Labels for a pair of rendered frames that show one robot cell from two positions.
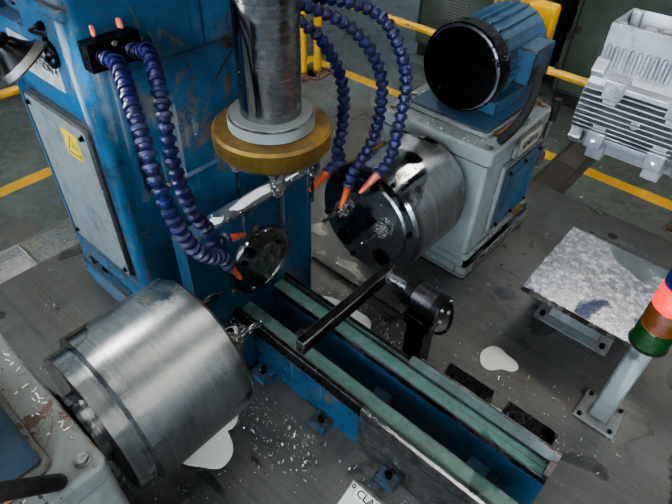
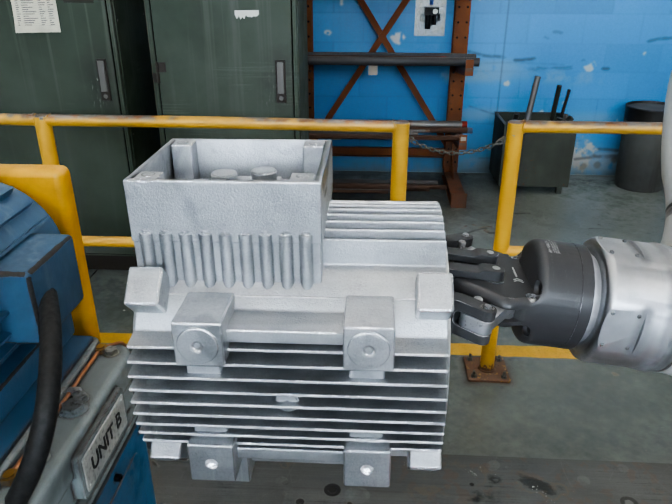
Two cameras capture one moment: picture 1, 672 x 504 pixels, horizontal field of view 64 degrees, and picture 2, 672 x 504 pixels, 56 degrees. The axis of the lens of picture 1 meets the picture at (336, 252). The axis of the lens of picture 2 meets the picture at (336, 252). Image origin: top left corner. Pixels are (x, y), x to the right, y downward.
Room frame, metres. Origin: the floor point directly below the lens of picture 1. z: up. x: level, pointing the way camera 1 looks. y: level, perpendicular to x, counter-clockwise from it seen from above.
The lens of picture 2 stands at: (0.52, -0.31, 1.56)
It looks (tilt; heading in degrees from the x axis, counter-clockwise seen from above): 25 degrees down; 324
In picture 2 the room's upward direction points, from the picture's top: straight up
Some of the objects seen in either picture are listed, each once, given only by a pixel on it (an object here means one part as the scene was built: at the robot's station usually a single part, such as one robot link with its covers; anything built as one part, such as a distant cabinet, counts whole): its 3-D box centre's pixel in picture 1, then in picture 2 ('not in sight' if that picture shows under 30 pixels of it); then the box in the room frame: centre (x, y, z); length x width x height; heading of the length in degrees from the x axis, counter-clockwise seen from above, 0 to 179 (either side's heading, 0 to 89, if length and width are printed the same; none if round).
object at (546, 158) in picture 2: not in sight; (534, 133); (3.32, -4.16, 0.41); 0.52 x 0.47 x 0.82; 50
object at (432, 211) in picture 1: (402, 195); not in sight; (0.95, -0.14, 1.04); 0.41 x 0.25 x 0.25; 140
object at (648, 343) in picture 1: (653, 333); not in sight; (0.58, -0.53, 1.05); 0.06 x 0.06 x 0.04
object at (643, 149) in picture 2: not in sight; (645, 146); (2.84, -4.85, 0.30); 0.39 x 0.39 x 0.60
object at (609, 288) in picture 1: (591, 297); not in sight; (0.84, -0.58, 0.86); 0.27 x 0.24 x 0.12; 140
